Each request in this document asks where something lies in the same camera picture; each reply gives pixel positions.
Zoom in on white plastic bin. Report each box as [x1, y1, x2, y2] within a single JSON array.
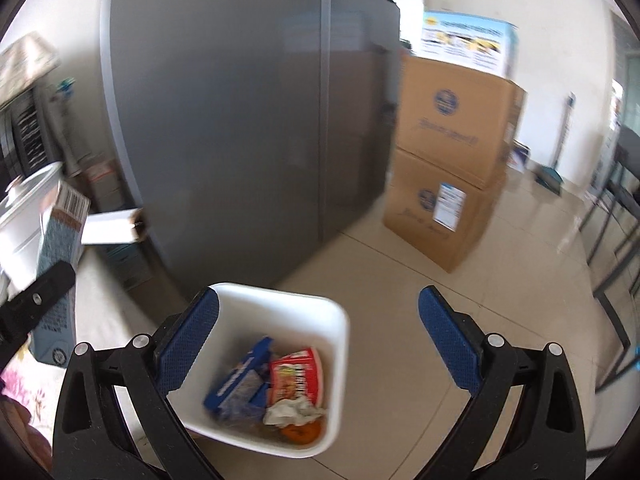
[[165, 282, 350, 460]]

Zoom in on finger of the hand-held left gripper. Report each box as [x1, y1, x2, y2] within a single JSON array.
[[0, 260, 77, 361]]

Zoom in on red instant noodle cup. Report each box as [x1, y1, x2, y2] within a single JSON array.
[[269, 347, 326, 408]]

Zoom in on person's left hand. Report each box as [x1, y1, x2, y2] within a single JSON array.
[[0, 395, 53, 471]]

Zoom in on stacked boxes beside refrigerator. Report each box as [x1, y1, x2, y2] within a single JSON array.
[[65, 155, 153, 291]]

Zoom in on floral cover cloth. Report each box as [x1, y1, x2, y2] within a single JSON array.
[[0, 32, 62, 108]]

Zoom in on orange peel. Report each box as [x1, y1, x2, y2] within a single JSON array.
[[280, 419, 323, 445]]

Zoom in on grey refrigerator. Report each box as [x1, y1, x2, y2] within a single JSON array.
[[100, 0, 403, 291]]

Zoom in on cardboard box with white label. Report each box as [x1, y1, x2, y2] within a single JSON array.
[[382, 147, 508, 273]]

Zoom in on black metal chair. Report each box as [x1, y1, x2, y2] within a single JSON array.
[[580, 127, 640, 391]]

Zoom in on small blue box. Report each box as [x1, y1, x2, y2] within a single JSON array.
[[507, 142, 531, 171]]

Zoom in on white tissue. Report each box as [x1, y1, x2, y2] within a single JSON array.
[[262, 395, 327, 428]]

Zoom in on broom with dustpan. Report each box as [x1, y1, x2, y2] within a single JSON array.
[[535, 92, 576, 196]]

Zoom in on white electric pot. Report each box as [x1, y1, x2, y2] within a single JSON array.
[[0, 161, 146, 296]]

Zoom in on plain cardboard box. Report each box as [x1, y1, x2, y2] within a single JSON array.
[[395, 50, 527, 191]]

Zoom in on blue white drink carton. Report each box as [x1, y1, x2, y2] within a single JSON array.
[[29, 180, 92, 368]]

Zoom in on black microwave oven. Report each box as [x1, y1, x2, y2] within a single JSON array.
[[0, 85, 66, 191]]

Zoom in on blue white printed box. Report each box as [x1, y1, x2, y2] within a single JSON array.
[[420, 10, 519, 78]]

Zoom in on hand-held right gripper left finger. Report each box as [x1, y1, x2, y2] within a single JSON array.
[[52, 286, 226, 480]]

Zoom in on floral tablecloth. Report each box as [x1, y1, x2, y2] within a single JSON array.
[[0, 247, 171, 456]]

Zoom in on blue snack packet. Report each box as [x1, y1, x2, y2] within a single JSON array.
[[203, 336, 275, 423]]

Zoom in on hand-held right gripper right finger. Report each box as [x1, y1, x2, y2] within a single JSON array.
[[415, 285, 588, 480]]

